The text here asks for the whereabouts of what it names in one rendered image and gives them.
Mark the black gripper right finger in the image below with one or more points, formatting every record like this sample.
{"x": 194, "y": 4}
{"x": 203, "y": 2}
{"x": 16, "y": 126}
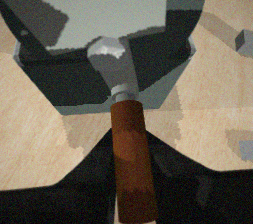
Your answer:
{"x": 187, "y": 192}

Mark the light grey flat bar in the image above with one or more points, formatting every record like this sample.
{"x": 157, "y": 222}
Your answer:
{"x": 246, "y": 148}

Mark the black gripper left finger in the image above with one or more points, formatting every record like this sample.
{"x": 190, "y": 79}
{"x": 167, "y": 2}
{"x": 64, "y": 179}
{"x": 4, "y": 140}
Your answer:
{"x": 86, "y": 195}

